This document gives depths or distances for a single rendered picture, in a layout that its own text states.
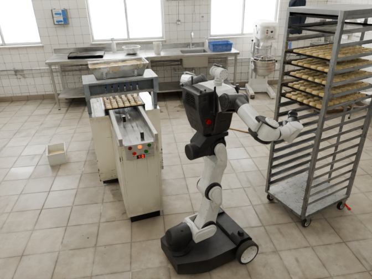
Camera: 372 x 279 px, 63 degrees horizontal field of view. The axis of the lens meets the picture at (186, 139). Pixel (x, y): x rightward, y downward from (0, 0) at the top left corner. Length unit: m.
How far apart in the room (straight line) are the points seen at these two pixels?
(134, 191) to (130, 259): 0.56
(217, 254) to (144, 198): 0.84
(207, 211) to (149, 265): 0.66
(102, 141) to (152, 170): 0.78
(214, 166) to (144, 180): 0.80
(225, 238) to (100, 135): 1.59
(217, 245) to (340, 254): 1.03
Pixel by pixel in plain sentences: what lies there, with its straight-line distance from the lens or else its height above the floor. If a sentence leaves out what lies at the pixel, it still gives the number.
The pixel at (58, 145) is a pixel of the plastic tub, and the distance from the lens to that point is 4.35.
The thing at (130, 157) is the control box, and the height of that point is 0.73.
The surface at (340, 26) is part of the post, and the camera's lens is 2.30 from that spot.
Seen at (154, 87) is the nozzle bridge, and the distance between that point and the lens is 3.12.
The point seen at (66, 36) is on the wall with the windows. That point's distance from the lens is 6.40.
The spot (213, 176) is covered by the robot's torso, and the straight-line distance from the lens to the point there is 2.20.
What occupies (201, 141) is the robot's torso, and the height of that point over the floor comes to 1.06.
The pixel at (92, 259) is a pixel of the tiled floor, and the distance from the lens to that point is 2.77.
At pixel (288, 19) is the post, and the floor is 1.74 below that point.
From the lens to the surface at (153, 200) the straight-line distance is 2.86.
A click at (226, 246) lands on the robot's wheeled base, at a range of 2.51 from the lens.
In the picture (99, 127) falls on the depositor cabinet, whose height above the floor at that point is 0.73.
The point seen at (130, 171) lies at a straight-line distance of 2.64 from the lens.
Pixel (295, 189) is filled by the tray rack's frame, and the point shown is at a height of 0.15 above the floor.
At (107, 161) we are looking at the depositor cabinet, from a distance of 3.35.
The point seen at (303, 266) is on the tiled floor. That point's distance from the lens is 2.73.
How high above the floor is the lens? 1.97
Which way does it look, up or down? 27 degrees down
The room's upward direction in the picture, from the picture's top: 1 degrees counter-clockwise
